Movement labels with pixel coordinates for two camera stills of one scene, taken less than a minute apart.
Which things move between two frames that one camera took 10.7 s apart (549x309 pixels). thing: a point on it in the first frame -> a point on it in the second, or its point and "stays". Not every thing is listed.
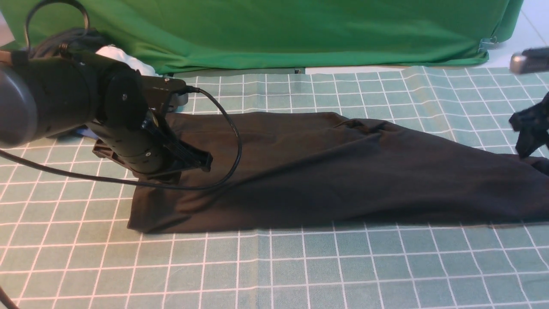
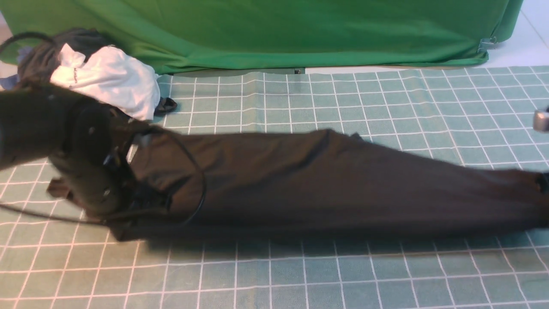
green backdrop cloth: [180, 36] stays
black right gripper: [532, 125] -> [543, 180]
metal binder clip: [487, 43] stays
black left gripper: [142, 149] -> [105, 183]
